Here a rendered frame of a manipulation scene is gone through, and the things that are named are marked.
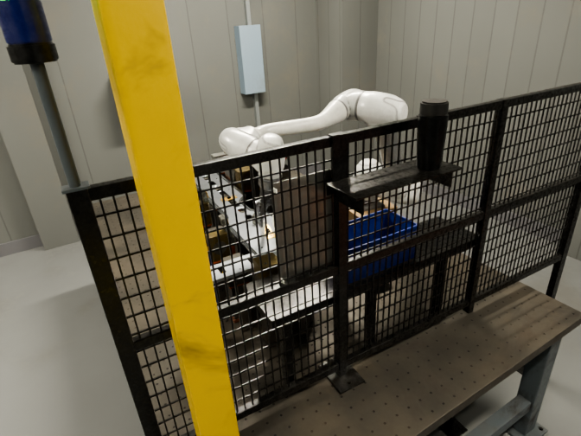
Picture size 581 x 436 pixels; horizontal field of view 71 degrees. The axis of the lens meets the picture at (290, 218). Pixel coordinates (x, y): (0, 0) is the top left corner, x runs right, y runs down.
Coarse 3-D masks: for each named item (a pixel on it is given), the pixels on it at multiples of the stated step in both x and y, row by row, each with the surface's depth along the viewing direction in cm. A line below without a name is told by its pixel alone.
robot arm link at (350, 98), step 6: (348, 90) 182; (354, 90) 180; (360, 90) 179; (336, 96) 179; (342, 96) 177; (348, 96) 176; (354, 96) 175; (360, 96) 174; (348, 102) 176; (354, 102) 175; (348, 108) 176; (354, 108) 175; (348, 114) 178; (354, 114) 177
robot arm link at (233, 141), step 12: (336, 108) 173; (288, 120) 166; (300, 120) 166; (312, 120) 167; (324, 120) 168; (336, 120) 173; (228, 132) 154; (240, 132) 153; (252, 132) 154; (264, 132) 161; (276, 132) 164; (288, 132) 166; (300, 132) 168; (228, 144) 153; (240, 144) 150
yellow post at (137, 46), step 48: (96, 0) 61; (144, 0) 63; (144, 48) 65; (144, 96) 68; (144, 144) 71; (144, 192) 74; (192, 192) 78; (192, 240) 82; (192, 288) 86; (192, 336) 90; (192, 384) 95
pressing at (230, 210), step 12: (204, 180) 238; (216, 180) 236; (216, 192) 220; (228, 192) 219; (240, 192) 217; (216, 204) 205; (228, 204) 204; (240, 204) 203; (228, 216) 192; (240, 216) 191; (240, 228) 180; (252, 228) 179; (240, 240) 171; (252, 240) 169; (264, 240) 169; (252, 252) 162; (276, 252) 160
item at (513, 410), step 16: (544, 352) 169; (528, 368) 177; (544, 368) 171; (528, 384) 180; (544, 384) 177; (512, 400) 182; (528, 400) 182; (496, 416) 176; (512, 416) 175; (528, 416) 184; (480, 432) 170; (496, 432) 170; (512, 432) 192; (528, 432) 190; (544, 432) 191
